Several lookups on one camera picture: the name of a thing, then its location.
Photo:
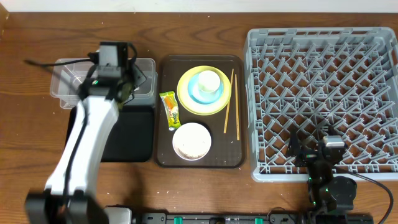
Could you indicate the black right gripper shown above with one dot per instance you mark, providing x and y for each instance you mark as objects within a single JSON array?
[{"x": 295, "y": 149}]

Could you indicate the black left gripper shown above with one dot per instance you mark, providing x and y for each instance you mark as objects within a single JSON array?
[{"x": 140, "y": 77}]

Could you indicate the green snack wrapper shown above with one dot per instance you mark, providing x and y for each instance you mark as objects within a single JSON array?
[{"x": 171, "y": 108}]

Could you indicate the white bowl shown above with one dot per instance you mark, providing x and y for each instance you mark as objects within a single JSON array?
[{"x": 191, "y": 141}]

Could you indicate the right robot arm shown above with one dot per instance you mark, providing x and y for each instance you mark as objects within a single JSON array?
[{"x": 332, "y": 196}]

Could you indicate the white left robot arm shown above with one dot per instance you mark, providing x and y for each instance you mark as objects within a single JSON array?
[{"x": 69, "y": 193}]

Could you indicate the grey dishwasher rack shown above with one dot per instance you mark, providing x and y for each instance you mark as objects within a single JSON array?
[{"x": 312, "y": 79}]

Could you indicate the light blue small plate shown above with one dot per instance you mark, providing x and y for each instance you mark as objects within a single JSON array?
[{"x": 200, "y": 96}]

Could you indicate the black rectangular tray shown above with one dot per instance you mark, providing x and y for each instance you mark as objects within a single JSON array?
[{"x": 131, "y": 138}]

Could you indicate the yellow plate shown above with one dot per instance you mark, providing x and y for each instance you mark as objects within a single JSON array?
[{"x": 194, "y": 107}]

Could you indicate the white paper cup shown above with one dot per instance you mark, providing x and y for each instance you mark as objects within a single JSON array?
[{"x": 208, "y": 81}]

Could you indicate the dark brown serving tray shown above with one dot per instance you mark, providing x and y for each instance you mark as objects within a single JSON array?
[{"x": 225, "y": 151}]

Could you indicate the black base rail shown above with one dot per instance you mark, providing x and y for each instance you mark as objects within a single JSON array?
[{"x": 272, "y": 218}]

